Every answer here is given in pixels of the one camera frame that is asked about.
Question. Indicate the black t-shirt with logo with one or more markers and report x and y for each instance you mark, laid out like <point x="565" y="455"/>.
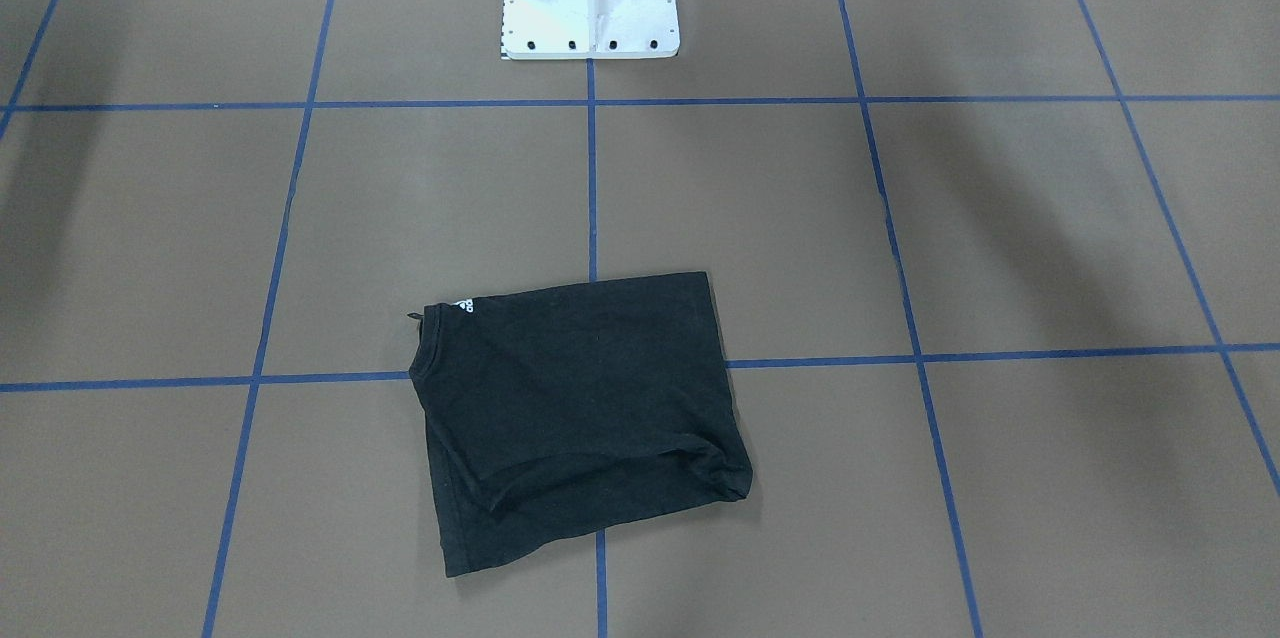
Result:
<point x="552" y="414"/>

